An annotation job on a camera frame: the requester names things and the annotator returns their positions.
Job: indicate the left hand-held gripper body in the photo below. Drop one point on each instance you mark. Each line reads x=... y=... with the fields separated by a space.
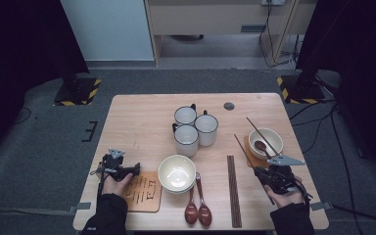
x=112 y=166

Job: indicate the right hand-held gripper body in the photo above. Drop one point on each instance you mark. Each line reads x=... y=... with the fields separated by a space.
x=282 y=178

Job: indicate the slotted wooden trivet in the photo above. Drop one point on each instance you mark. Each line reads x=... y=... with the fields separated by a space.
x=153 y=205
x=259 y=162

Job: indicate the brown wooden spoon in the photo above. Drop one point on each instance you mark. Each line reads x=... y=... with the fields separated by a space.
x=191 y=213
x=205 y=215
x=260 y=146

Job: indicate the dark wooden chopstick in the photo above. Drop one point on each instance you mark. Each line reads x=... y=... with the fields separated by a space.
x=258 y=131
x=243 y=147

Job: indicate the row of dark chopsticks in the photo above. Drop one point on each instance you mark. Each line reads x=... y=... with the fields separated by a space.
x=234 y=196

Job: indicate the person's left hand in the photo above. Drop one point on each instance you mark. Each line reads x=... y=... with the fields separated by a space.
x=114 y=188

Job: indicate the person's right hand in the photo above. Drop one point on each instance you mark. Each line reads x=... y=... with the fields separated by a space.
x=290 y=199

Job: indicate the white black-rimmed mug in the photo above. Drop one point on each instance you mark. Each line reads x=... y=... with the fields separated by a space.
x=185 y=115
x=186 y=135
x=206 y=125

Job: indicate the black stand base striped edge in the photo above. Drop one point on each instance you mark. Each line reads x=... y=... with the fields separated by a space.
x=78 y=93
x=302 y=91

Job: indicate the black curtain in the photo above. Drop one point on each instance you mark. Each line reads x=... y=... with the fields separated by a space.
x=19 y=49
x=365 y=49

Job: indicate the white power strip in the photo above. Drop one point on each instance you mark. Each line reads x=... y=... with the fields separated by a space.
x=274 y=2

